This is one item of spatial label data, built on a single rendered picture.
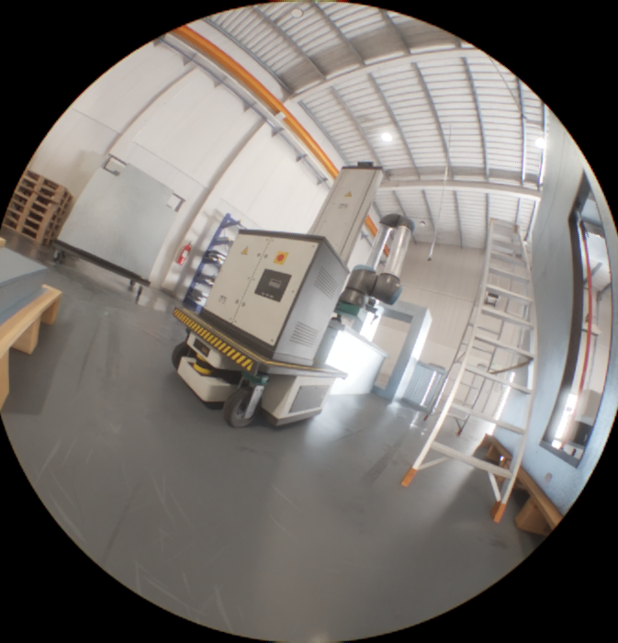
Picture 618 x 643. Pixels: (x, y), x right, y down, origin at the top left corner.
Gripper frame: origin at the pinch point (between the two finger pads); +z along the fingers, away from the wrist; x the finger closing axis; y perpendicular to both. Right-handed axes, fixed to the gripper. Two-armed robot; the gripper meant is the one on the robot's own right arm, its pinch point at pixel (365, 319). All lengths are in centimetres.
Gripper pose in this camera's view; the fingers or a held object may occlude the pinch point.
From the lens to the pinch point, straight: 196.5
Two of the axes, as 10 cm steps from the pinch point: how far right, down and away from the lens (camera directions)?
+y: -4.9, 1.8, -8.6
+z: -3.2, 8.7, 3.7
